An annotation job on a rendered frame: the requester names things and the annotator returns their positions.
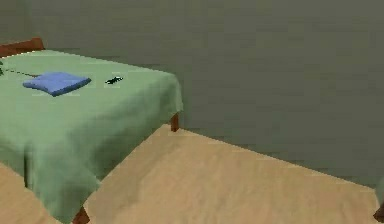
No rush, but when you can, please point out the green covered furniture with leg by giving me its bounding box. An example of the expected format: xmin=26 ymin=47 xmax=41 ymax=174
xmin=373 ymin=175 xmax=384 ymax=224

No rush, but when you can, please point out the green covered wooden bed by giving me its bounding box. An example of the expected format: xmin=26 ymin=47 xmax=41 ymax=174
xmin=0 ymin=36 xmax=184 ymax=224

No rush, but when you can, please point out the blue folded cloth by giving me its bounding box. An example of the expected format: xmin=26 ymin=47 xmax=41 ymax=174
xmin=22 ymin=71 xmax=92 ymax=98

